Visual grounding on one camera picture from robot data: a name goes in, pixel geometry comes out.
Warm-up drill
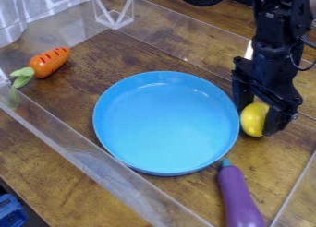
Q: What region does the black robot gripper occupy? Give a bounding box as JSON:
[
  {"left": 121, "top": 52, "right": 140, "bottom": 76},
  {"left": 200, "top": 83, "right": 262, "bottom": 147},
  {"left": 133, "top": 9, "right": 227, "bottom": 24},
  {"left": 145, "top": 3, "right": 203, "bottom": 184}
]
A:
[{"left": 231, "top": 38, "right": 303, "bottom": 137}]

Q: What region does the yellow toy lemon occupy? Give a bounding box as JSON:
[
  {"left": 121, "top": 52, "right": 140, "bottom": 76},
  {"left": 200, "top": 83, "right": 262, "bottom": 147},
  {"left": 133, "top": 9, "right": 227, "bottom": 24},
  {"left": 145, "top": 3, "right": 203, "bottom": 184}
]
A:
[{"left": 240, "top": 102, "right": 269, "bottom": 137}]

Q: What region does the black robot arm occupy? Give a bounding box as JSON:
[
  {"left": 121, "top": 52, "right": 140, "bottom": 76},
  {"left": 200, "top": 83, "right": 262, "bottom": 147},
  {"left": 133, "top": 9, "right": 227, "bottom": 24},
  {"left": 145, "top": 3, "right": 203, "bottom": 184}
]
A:
[{"left": 231, "top": 0, "right": 313, "bottom": 136}]

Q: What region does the orange toy carrot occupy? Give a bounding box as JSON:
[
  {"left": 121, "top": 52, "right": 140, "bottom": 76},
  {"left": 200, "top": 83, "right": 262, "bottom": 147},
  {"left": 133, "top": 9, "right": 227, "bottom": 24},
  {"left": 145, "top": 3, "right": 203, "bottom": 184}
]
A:
[{"left": 9, "top": 46, "right": 70, "bottom": 89}]

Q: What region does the blue round plate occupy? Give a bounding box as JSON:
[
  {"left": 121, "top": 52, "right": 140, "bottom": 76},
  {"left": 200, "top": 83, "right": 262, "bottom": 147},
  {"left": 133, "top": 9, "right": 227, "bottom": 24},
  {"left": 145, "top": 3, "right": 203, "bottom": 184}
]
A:
[{"left": 92, "top": 71, "right": 239, "bottom": 176}]

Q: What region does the purple toy eggplant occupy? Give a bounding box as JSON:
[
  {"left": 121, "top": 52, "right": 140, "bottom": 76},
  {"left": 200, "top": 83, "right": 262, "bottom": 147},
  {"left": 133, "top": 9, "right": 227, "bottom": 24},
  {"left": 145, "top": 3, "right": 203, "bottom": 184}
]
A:
[{"left": 218, "top": 159, "right": 266, "bottom": 227}]

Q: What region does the white mesh curtain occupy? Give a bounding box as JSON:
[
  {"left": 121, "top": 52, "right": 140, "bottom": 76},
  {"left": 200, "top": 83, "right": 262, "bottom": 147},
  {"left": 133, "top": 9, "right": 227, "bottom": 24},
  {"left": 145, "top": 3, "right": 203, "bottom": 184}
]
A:
[{"left": 0, "top": 0, "right": 89, "bottom": 48}]

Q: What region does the blue box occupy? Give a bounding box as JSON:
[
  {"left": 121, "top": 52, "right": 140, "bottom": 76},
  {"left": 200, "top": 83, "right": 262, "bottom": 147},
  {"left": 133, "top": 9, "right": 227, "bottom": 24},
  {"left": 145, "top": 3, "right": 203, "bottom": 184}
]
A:
[{"left": 0, "top": 194, "right": 28, "bottom": 227}]

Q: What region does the clear acrylic front wall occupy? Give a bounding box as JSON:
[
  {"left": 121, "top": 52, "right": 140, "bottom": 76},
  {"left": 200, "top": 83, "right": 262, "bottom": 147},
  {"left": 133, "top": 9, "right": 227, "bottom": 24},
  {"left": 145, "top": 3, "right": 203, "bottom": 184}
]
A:
[{"left": 0, "top": 70, "right": 212, "bottom": 227}]

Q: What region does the clear acrylic corner bracket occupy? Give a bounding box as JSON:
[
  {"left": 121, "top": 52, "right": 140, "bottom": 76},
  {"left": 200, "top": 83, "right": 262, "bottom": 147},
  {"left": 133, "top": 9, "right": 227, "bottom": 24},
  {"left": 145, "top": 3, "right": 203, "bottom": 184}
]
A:
[{"left": 92, "top": 0, "right": 133, "bottom": 30}]

